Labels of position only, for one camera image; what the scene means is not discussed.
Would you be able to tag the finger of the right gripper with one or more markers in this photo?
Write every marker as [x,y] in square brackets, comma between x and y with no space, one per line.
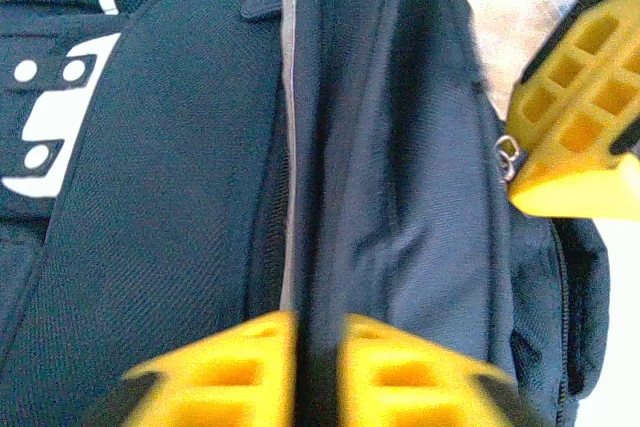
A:
[560,197]

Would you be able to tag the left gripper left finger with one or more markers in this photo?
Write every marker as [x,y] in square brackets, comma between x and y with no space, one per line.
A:
[225,382]

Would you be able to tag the navy blue backpack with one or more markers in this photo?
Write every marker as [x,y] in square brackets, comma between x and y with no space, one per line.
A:
[175,172]

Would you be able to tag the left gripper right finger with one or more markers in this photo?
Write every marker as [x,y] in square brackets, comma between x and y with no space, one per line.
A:
[410,387]

